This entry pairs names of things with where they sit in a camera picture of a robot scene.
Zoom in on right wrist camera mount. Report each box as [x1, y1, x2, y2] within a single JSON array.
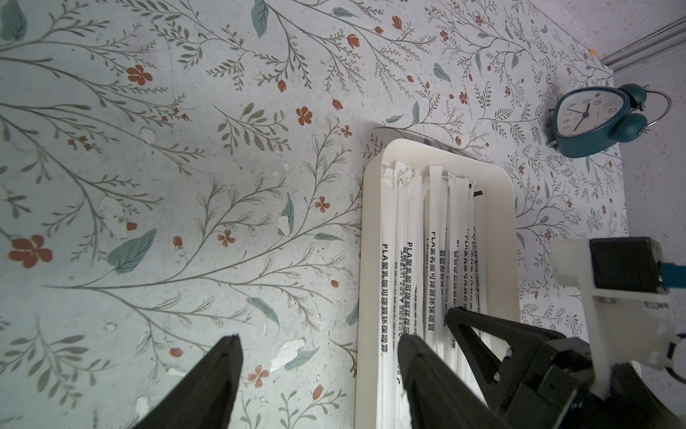
[[551, 237, 685, 399]]

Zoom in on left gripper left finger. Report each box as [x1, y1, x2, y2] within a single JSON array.
[[136, 335, 243, 429]]

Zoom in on wrapped straw right bundle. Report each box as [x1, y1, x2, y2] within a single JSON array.
[[473, 189, 488, 314]]

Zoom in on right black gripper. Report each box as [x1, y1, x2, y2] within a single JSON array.
[[446, 307, 681, 428]]

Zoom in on white storage tray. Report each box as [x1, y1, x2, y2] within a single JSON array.
[[355, 139, 520, 428]]

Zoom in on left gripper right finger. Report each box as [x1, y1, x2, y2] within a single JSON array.
[[398, 334, 507, 429]]

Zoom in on teal alarm clock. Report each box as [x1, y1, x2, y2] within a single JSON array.
[[547, 83, 672, 159]]

